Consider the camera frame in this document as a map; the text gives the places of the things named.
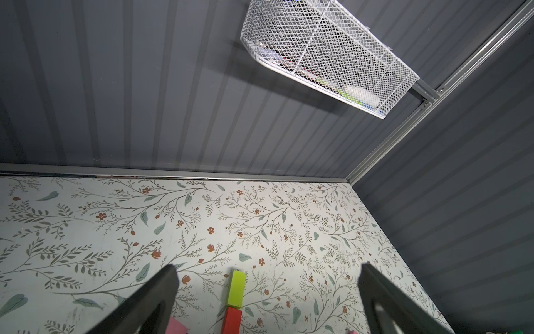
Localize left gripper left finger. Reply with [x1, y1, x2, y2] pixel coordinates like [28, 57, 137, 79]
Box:
[89, 264, 179, 333]

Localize long red block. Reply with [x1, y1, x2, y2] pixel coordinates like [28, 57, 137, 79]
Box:
[221, 307, 242, 334]

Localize white wire mesh basket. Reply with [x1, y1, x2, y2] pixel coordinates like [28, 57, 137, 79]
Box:
[240, 1, 420, 119]

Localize white bottle in basket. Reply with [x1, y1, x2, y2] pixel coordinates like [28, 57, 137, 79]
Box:
[345, 86, 380, 109]

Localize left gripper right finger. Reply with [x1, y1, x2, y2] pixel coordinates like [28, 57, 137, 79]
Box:
[358, 263, 453, 333]

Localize pink block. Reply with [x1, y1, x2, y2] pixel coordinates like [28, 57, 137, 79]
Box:
[165, 317, 188, 334]

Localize lime green block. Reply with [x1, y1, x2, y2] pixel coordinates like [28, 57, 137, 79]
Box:
[227, 270, 247, 309]

